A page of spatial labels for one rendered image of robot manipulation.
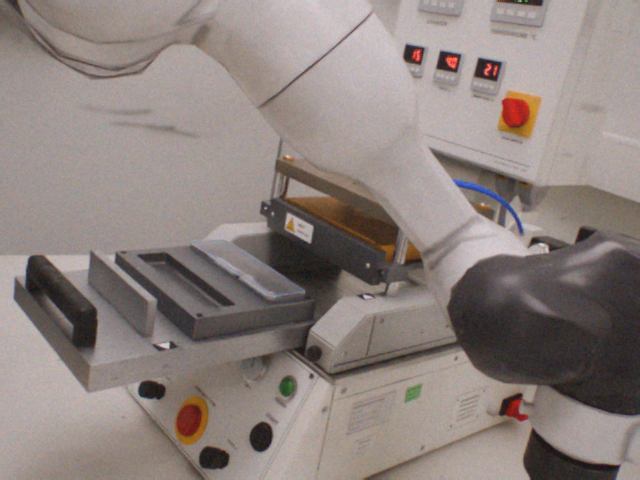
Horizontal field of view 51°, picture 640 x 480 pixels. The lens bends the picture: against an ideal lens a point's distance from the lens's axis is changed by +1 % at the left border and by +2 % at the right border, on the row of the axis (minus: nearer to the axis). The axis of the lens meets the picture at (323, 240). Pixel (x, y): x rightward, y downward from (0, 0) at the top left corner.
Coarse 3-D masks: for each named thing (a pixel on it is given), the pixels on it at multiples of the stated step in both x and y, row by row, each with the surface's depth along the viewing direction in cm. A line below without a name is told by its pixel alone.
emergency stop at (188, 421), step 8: (184, 408) 88; (192, 408) 87; (184, 416) 87; (192, 416) 86; (200, 416) 86; (176, 424) 88; (184, 424) 87; (192, 424) 86; (184, 432) 86; (192, 432) 86
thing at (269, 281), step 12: (216, 240) 91; (216, 252) 87; (228, 252) 88; (240, 252) 88; (228, 264) 83; (240, 264) 84; (252, 264) 85; (252, 276) 81; (264, 276) 82; (276, 276) 83; (264, 288) 78; (276, 288) 79; (288, 288) 80; (300, 288) 80
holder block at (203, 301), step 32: (128, 256) 82; (160, 256) 86; (192, 256) 86; (160, 288) 75; (192, 288) 80; (224, 288) 78; (192, 320) 70; (224, 320) 72; (256, 320) 75; (288, 320) 78
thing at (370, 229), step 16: (304, 208) 95; (320, 208) 96; (336, 208) 98; (352, 208) 99; (336, 224) 90; (352, 224) 91; (368, 224) 92; (384, 224) 94; (368, 240) 86; (384, 240) 87; (416, 256) 90
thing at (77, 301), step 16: (32, 256) 74; (32, 272) 73; (48, 272) 70; (32, 288) 74; (48, 288) 69; (64, 288) 67; (64, 304) 66; (80, 304) 65; (80, 320) 64; (96, 320) 65; (80, 336) 64; (96, 336) 66
